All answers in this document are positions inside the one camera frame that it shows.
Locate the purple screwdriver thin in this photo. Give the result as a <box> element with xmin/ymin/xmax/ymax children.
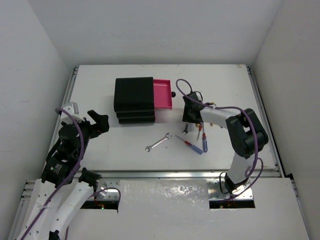
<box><xmin>196</xmin><ymin>122</ymin><xmax>203</xmax><ymax>141</ymax></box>

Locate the small silver wrench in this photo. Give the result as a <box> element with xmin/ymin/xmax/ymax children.
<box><xmin>182</xmin><ymin>122</ymin><xmax>189</xmax><ymax>136</ymax></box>

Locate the large silver wrench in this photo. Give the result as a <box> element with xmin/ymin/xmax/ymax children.
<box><xmin>145</xmin><ymin>132</ymin><xmax>172</xmax><ymax>152</ymax></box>

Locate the blue screwdriver red collar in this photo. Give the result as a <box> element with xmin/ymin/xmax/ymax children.
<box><xmin>175</xmin><ymin>135</ymin><xmax>203</xmax><ymax>155</ymax></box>

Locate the pink top drawer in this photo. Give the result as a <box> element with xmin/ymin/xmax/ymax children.
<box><xmin>153</xmin><ymin>79</ymin><xmax>175</xmax><ymax>110</ymax></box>

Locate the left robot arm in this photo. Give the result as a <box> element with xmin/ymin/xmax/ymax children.
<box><xmin>17</xmin><ymin>106</ymin><xmax>110</xmax><ymax>240</ymax></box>

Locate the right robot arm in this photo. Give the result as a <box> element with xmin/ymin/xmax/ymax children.
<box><xmin>182</xmin><ymin>91</ymin><xmax>269</xmax><ymax>194</ymax></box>

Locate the black drawer cabinet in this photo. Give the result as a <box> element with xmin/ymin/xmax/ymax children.
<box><xmin>113</xmin><ymin>77</ymin><xmax>155</xmax><ymax>125</ymax></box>

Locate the white front cover panel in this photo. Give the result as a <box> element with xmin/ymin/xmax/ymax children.
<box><xmin>118</xmin><ymin>179</ymin><xmax>210</xmax><ymax>213</ymax></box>

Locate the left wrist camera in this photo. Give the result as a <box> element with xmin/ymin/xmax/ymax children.
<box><xmin>60</xmin><ymin>102</ymin><xmax>84</xmax><ymax>123</ymax></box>

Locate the aluminium frame rail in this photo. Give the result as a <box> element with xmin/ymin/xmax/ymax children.
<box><xmin>21</xmin><ymin>170</ymin><xmax>284</xmax><ymax>202</ymax></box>

